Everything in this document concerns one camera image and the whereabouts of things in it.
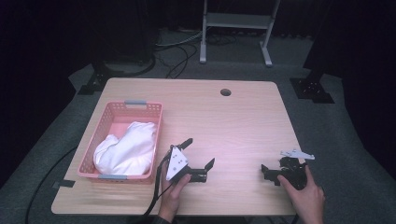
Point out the black stand base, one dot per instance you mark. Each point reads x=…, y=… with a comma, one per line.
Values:
x=96, y=82
x=311, y=88

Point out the white cloth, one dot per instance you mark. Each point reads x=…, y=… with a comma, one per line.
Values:
x=130, y=149

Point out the white metal stand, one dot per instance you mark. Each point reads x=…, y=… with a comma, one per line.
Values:
x=236, y=20

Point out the pink plastic basket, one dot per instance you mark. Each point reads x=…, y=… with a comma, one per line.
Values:
x=106, y=127

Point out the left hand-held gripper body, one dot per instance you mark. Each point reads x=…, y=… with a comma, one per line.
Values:
x=177, y=161

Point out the person's right hand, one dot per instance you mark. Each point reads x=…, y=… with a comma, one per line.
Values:
x=308, y=202

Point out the black tape strip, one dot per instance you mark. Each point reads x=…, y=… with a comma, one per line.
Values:
x=63, y=184

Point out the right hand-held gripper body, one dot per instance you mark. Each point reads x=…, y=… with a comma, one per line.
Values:
x=294, y=171

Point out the person's left hand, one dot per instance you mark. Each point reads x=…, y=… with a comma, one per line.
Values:
x=171, y=196

